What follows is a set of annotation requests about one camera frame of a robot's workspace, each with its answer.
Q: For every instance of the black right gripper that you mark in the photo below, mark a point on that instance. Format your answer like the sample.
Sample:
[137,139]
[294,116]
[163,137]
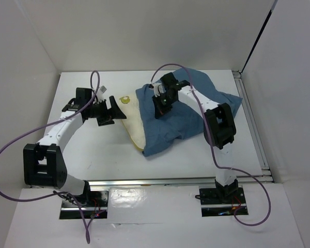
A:
[160,110]

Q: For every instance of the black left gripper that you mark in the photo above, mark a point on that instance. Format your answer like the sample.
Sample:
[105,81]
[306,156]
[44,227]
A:
[114,112]

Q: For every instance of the cream pillow with yellow band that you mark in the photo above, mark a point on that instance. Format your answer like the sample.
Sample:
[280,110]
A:
[133,124]

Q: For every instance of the blue fabric pillowcase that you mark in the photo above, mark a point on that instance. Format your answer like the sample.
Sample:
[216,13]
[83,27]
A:
[181,122]

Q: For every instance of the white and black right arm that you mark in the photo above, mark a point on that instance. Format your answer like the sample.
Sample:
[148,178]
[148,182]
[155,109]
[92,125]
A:
[219,127]

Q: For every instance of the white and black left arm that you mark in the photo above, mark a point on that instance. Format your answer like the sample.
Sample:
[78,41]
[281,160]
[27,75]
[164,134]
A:
[44,164]

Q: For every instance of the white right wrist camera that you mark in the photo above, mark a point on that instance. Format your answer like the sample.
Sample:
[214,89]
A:
[157,88]

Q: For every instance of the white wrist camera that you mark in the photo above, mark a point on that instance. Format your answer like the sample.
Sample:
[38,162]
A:
[100,94]
[157,88]

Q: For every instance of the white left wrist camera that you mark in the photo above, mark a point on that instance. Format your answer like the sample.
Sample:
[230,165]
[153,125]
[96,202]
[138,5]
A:
[100,94]

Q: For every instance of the aluminium front rail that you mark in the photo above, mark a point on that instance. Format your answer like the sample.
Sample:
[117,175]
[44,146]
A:
[170,181]

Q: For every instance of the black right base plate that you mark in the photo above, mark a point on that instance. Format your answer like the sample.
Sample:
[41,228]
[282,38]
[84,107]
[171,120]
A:
[211,205]

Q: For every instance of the black vertical corner post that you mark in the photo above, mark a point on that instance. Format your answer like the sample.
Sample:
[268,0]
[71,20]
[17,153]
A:
[260,34]

